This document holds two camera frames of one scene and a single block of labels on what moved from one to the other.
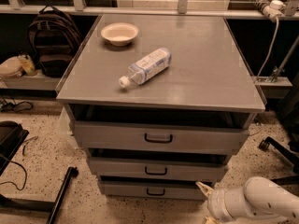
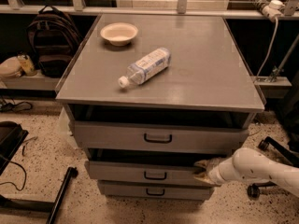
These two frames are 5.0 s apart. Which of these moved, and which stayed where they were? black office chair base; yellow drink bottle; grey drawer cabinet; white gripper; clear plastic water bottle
Moved: white gripper
Stayed: clear plastic water bottle; yellow drink bottle; black office chair base; grey drawer cabinet
